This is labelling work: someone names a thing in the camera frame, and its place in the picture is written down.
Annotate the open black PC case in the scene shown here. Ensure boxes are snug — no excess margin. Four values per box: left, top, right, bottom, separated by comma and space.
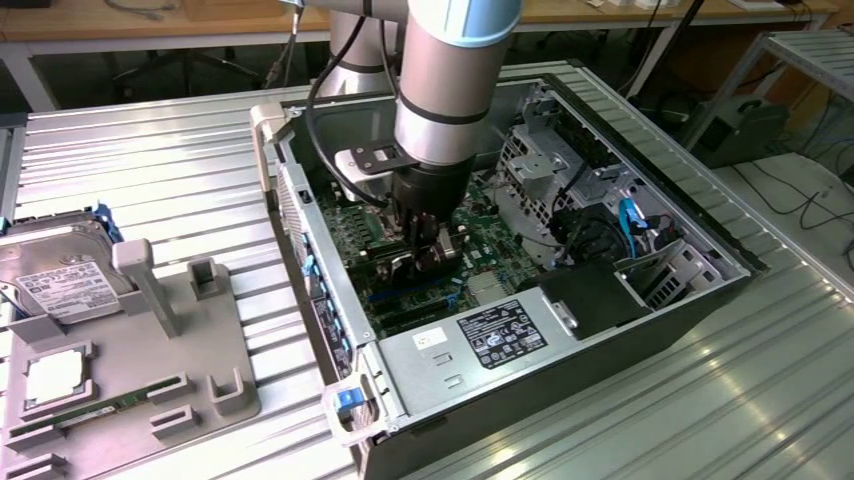
248, 72, 770, 480

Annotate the blue disk carrier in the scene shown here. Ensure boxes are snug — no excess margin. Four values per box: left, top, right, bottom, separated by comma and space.
0, 200, 126, 242

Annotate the grey metal shelf frame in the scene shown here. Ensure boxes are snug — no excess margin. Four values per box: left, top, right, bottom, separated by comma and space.
679, 28, 854, 151

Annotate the green loose RAM stick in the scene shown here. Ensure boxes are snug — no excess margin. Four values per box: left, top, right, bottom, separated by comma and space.
12, 387, 154, 432

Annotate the blue expansion slot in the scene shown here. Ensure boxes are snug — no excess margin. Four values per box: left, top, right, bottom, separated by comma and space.
366, 285, 458, 307

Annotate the green motherboard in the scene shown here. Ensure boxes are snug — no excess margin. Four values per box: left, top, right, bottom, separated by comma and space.
313, 167, 543, 339

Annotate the silver perforated drive cage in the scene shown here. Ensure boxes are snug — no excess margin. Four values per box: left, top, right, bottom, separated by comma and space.
497, 82, 643, 267

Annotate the silver CPU chip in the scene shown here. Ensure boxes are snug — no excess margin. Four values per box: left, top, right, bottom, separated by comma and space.
24, 351, 94, 402

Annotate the silver power supply unit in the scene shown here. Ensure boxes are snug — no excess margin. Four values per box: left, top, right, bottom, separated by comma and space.
363, 287, 582, 422

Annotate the grey parts rack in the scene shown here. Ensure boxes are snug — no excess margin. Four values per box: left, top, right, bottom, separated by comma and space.
0, 238, 263, 480

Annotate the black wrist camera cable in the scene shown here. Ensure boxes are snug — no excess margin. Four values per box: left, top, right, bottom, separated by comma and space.
306, 0, 403, 209

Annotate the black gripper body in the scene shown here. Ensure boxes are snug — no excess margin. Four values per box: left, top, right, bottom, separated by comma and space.
389, 156, 479, 222

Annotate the silver disk bay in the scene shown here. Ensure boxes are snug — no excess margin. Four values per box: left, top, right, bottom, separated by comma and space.
613, 238, 728, 310

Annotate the black floor cable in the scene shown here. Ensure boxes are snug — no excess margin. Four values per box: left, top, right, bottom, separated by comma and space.
732, 158, 854, 227

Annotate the wooden desk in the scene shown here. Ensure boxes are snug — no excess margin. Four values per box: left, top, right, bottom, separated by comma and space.
0, 0, 837, 45

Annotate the blue disk wire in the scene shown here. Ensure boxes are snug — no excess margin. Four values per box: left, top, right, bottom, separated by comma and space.
618, 196, 647, 261

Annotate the black expansion slot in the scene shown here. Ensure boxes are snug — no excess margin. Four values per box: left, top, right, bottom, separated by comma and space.
371, 296, 450, 322

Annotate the silver hard disk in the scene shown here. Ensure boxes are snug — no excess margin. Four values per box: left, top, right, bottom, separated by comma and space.
0, 212, 128, 324

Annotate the black floor device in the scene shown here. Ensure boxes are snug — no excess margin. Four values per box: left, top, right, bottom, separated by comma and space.
693, 98, 793, 170

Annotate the black graphics card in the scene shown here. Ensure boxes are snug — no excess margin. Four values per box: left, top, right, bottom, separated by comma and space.
370, 227, 473, 292

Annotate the black chair base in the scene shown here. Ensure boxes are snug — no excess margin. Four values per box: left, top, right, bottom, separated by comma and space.
110, 45, 269, 94

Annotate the silver chipset heat sink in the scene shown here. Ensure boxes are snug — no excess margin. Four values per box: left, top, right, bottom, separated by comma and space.
465, 273, 514, 305

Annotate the black wire bundle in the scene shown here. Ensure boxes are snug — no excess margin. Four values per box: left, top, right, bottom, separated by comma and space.
549, 203, 630, 267

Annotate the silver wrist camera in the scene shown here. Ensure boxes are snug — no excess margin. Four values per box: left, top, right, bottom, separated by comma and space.
333, 143, 419, 204

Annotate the grey hanging cable with plug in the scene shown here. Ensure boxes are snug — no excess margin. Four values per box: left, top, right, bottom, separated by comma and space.
265, 0, 309, 92

